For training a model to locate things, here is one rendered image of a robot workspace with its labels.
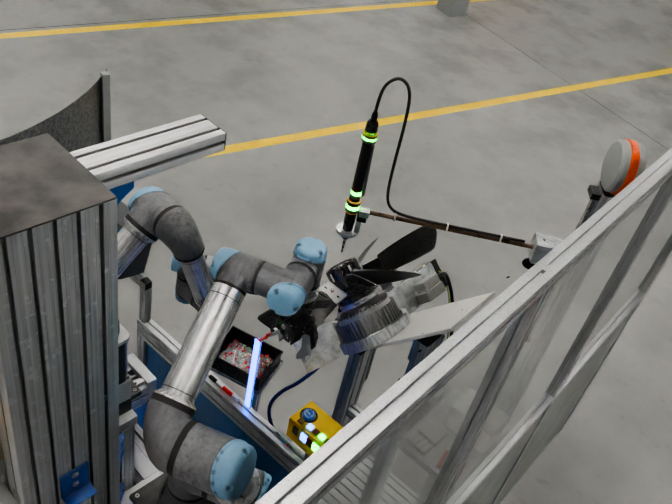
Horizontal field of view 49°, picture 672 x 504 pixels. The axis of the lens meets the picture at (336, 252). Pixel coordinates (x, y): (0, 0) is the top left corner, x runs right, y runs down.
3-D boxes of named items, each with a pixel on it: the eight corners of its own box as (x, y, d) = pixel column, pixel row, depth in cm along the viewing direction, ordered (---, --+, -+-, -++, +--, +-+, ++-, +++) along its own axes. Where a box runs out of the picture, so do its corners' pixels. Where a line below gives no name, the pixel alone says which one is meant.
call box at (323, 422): (343, 452, 229) (350, 431, 222) (322, 471, 222) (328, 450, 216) (306, 420, 236) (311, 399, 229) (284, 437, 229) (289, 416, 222)
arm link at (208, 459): (226, 456, 196) (189, 413, 146) (277, 479, 194) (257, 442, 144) (205, 500, 192) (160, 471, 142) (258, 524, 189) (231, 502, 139)
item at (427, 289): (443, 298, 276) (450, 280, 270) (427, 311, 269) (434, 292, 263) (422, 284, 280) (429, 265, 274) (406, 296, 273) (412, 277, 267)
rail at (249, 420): (321, 486, 240) (325, 472, 235) (313, 494, 237) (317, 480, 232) (145, 328, 278) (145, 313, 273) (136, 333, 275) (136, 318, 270)
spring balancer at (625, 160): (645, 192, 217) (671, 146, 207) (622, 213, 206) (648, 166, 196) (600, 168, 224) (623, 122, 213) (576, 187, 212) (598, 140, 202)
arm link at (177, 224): (206, 220, 210) (235, 312, 249) (183, 200, 215) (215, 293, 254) (173, 243, 205) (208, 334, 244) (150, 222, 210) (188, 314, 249)
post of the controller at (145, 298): (150, 320, 271) (152, 280, 258) (144, 323, 269) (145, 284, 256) (145, 315, 272) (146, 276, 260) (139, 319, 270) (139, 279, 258)
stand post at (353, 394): (332, 481, 332) (375, 344, 275) (319, 493, 326) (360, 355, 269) (325, 475, 334) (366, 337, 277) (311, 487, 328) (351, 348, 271)
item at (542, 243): (558, 256, 236) (568, 236, 231) (560, 270, 231) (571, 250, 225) (526, 250, 236) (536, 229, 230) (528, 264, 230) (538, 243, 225)
